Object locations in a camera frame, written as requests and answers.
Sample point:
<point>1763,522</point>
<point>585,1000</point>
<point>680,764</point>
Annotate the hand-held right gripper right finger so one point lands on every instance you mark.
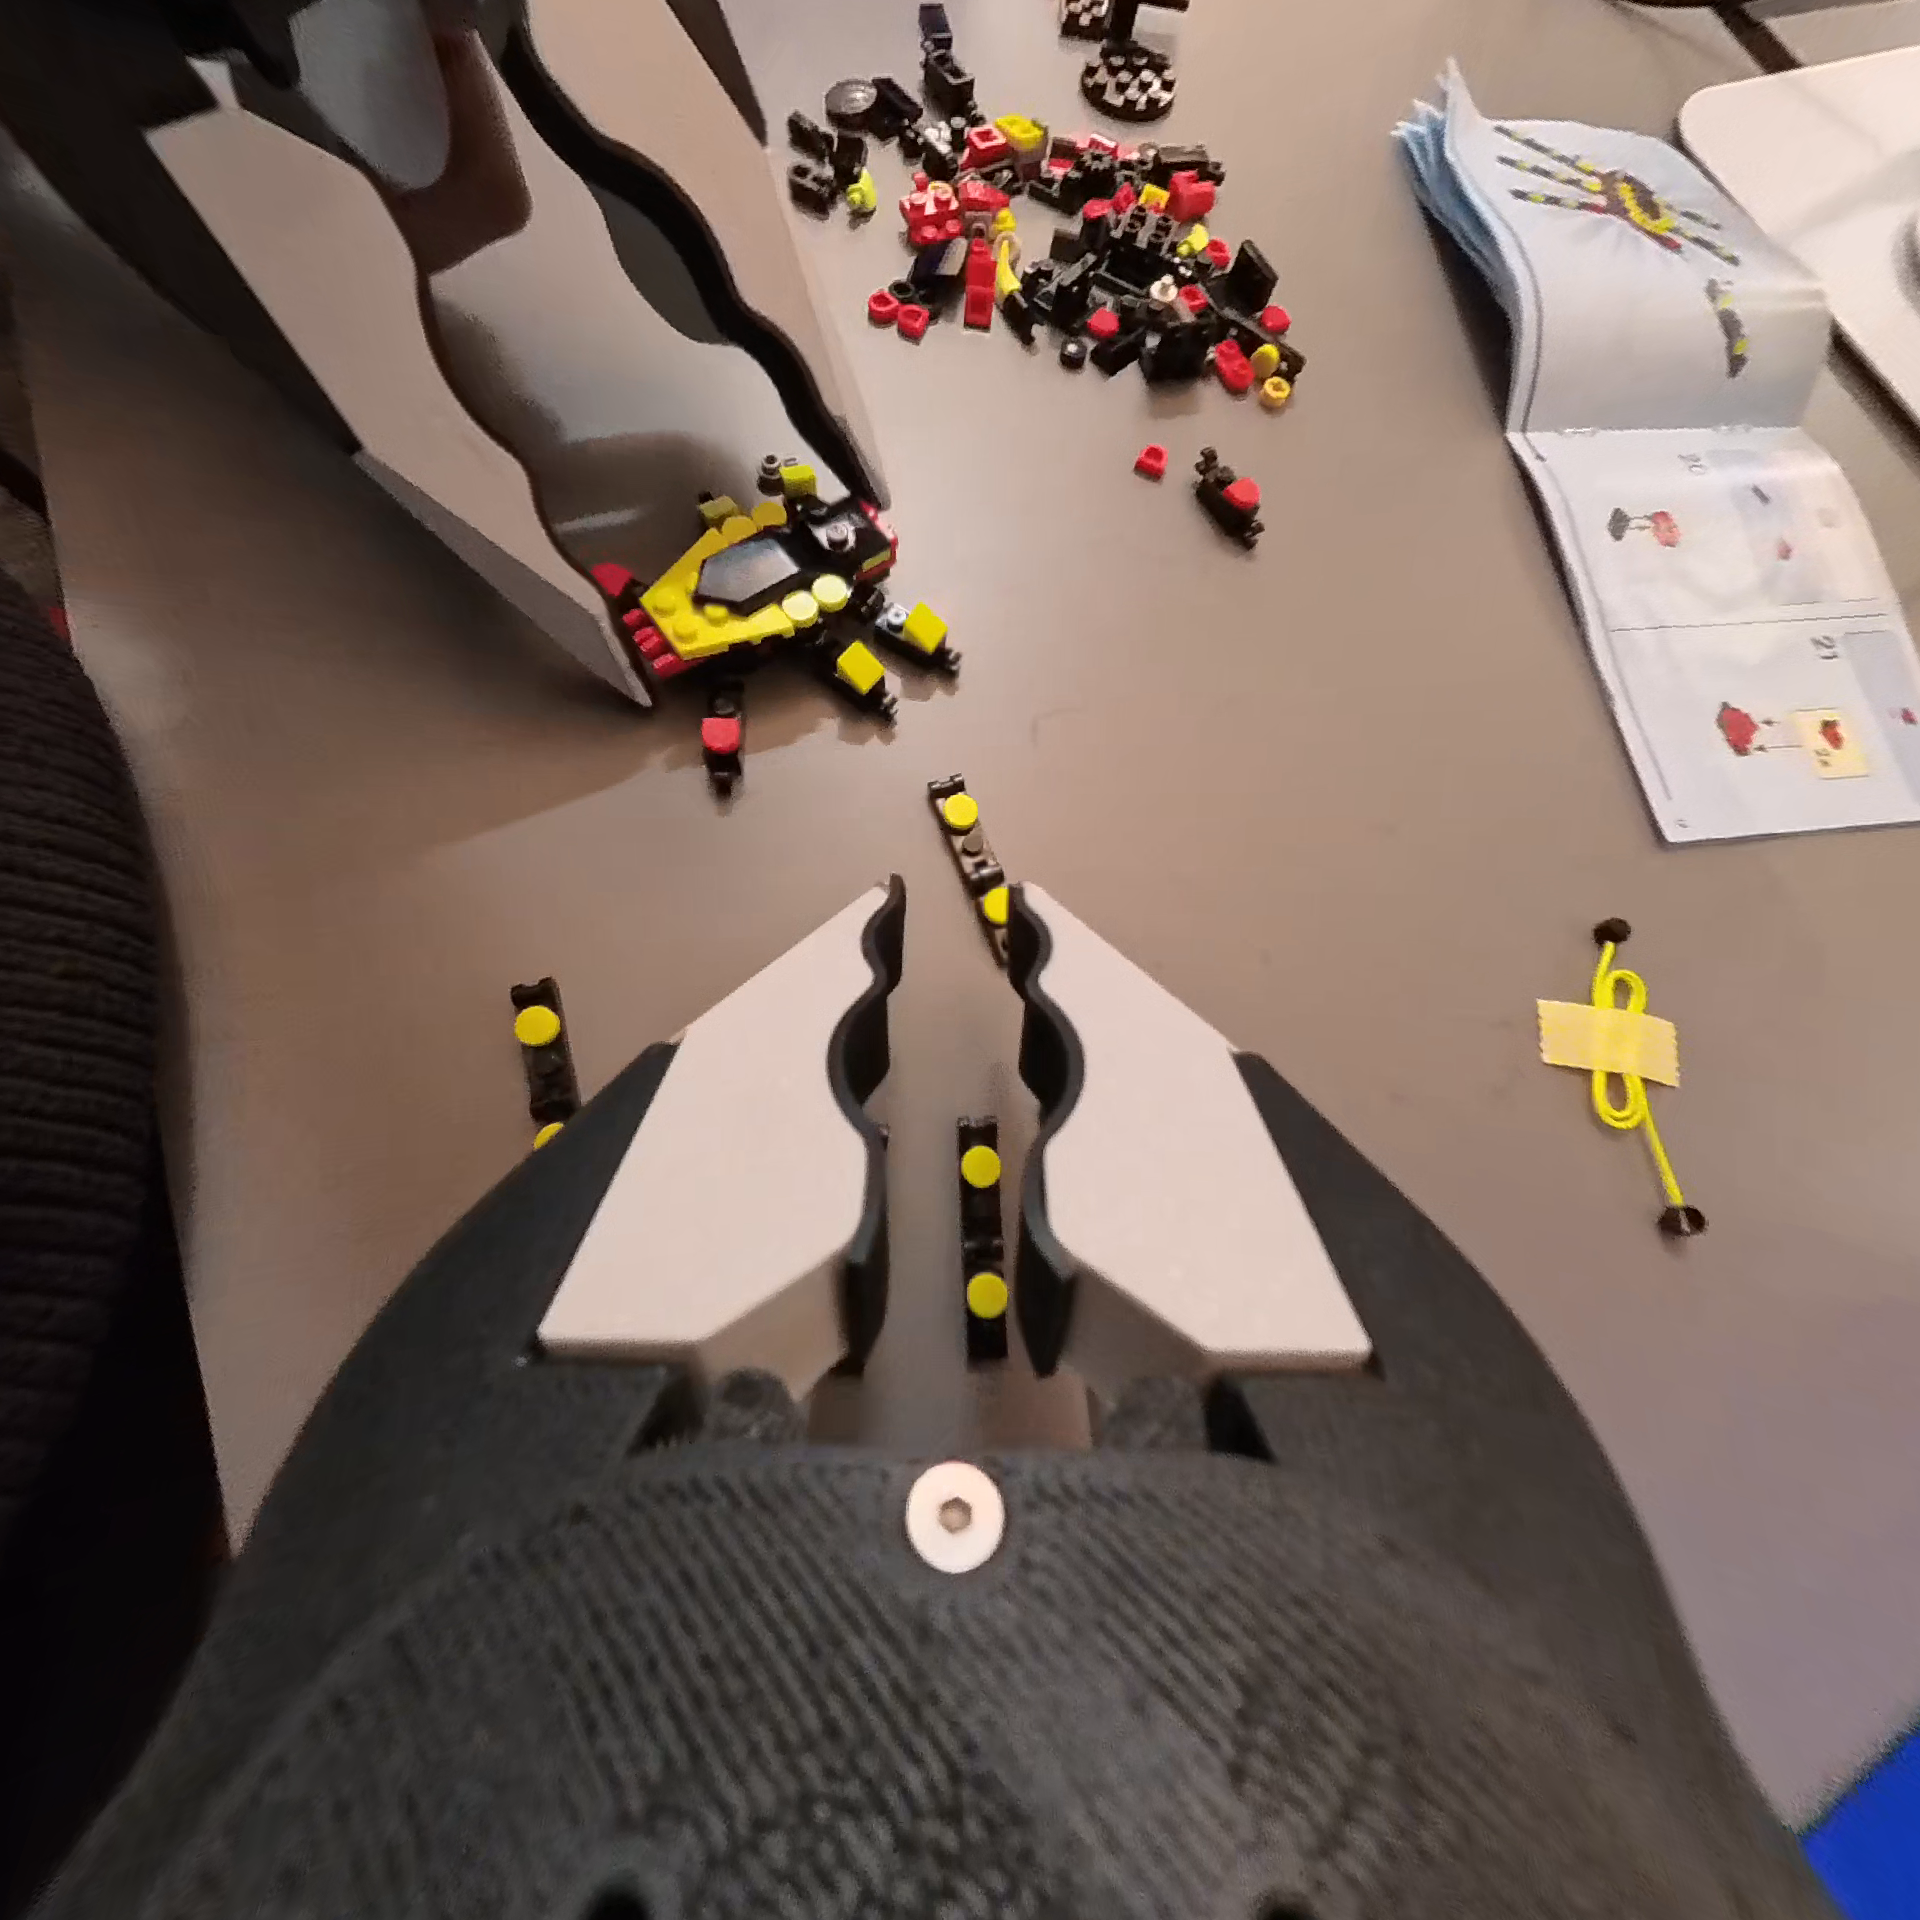
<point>1201,1201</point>

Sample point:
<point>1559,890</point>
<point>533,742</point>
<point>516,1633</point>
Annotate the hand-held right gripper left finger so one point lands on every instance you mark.
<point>705,1184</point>

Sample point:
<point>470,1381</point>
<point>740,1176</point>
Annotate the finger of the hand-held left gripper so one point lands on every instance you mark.
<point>301,270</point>
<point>705,195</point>

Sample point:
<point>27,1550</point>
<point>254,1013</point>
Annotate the black lego strip yellow tiles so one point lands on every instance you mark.
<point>961,811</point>
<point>985,1294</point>
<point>539,1026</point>

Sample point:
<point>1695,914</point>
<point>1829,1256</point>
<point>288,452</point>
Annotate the yellow black lego model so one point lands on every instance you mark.
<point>734,579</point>

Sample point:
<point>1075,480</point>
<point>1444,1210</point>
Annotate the pile of lego pieces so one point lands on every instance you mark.
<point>1141,248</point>

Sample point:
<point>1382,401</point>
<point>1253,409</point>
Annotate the black round lego plate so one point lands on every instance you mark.
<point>1127,77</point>

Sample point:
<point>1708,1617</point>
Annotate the black lego leg red tip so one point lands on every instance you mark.
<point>1237,494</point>

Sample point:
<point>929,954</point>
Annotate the masking tape piece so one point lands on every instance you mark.
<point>1568,1035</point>

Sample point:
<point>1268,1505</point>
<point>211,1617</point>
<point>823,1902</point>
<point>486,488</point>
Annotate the white instruction booklet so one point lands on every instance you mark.
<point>1724,598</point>

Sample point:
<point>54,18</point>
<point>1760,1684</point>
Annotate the blue plastic bin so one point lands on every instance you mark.
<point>1875,1860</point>

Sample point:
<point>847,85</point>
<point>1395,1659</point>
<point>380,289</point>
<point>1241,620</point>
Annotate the white stand base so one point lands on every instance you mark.
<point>1800,149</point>

